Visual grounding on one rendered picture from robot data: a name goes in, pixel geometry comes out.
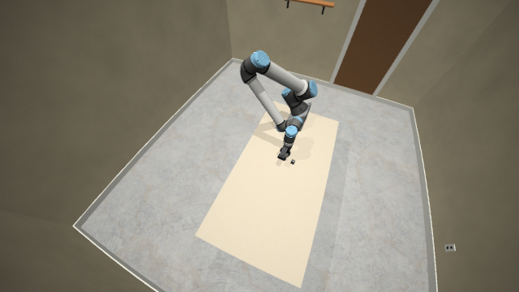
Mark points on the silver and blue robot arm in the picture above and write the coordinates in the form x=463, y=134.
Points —
x=299, y=91

